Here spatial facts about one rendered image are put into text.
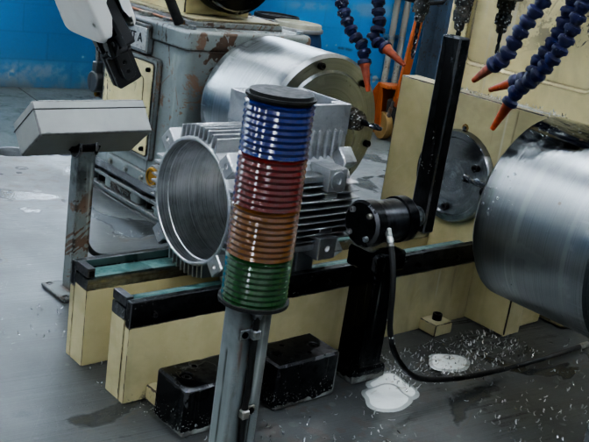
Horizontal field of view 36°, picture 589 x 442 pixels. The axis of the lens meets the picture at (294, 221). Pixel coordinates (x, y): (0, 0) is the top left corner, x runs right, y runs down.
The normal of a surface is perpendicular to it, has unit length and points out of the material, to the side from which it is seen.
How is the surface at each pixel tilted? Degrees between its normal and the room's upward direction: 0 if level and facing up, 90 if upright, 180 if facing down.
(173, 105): 90
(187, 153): 126
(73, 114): 50
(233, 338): 90
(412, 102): 90
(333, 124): 90
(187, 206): 66
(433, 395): 0
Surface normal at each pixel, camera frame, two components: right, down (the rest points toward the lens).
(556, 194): -0.60, -0.37
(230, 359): -0.76, 0.10
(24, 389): 0.14, -0.94
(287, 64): -0.33, -0.71
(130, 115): 0.58, -0.36
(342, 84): 0.64, 0.32
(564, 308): -0.70, 0.63
